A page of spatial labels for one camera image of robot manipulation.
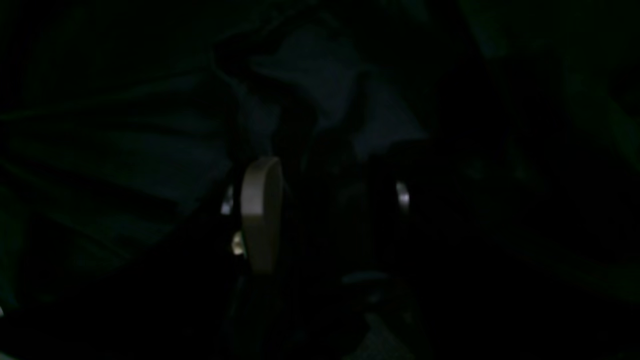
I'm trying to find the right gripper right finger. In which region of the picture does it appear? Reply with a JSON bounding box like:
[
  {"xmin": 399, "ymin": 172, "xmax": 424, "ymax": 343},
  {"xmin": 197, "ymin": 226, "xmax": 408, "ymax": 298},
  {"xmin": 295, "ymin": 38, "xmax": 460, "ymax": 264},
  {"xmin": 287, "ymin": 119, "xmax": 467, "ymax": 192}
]
[{"xmin": 367, "ymin": 154, "xmax": 410, "ymax": 261}]

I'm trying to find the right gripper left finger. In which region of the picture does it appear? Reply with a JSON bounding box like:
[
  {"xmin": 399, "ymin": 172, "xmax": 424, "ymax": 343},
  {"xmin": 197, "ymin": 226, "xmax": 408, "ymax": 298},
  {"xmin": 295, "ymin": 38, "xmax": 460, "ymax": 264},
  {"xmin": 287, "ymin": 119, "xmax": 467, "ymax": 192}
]
[{"xmin": 220, "ymin": 156, "xmax": 285, "ymax": 276}]

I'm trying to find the dark grey t-shirt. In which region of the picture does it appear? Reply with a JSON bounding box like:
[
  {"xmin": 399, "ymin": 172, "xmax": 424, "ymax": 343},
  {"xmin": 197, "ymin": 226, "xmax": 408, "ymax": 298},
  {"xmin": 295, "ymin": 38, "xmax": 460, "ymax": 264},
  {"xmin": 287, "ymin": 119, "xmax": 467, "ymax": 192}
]
[{"xmin": 1, "ymin": 0, "xmax": 639, "ymax": 360}]

